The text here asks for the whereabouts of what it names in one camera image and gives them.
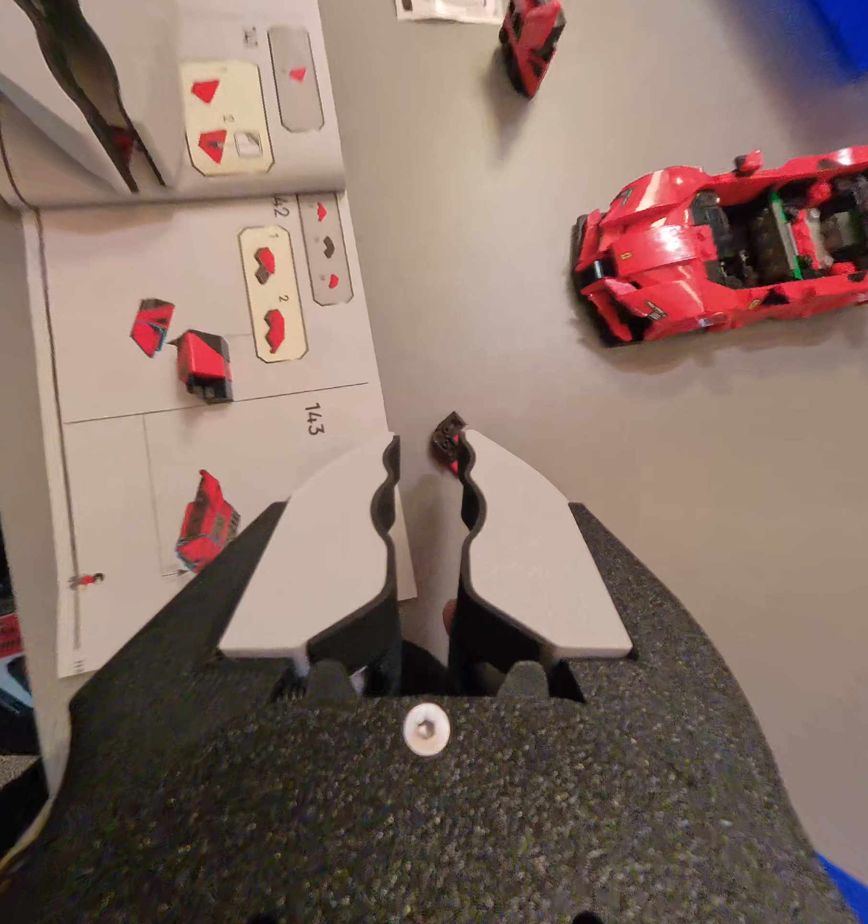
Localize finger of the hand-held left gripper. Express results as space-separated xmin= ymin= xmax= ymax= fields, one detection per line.
xmin=44 ymin=0 xmax=184 ymax=189
xmin=0 ymin=0 xmax=140 ymax=196

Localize red lego sports car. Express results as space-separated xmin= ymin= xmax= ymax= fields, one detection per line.
xmin=570 ymin=143 xmax=868 ymax=349

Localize lego instruction booklet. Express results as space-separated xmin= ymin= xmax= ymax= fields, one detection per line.
xmin=0 ymin=0 xmax=417 ymax=680

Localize lego sticker sheet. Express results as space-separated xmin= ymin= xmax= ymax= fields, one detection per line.
xmin=394 ymin=0 xmax=507 ymax=25

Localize red lego subassembly with clear piece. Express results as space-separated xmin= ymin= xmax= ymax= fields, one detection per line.
xmin=498 ymin=0 xmax=567 ymax=101

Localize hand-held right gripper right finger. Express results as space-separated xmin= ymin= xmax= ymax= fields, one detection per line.
xmin=452 ymin=428 xmax=635 ymax=661

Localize small red black lego subassembly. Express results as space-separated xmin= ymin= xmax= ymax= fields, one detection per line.
xmin=176 ymin=330 xmax=234 ymax=405

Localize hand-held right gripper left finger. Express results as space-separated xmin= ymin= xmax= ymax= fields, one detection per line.
xmin=217 ymin=432 xmax=405 ymax=676

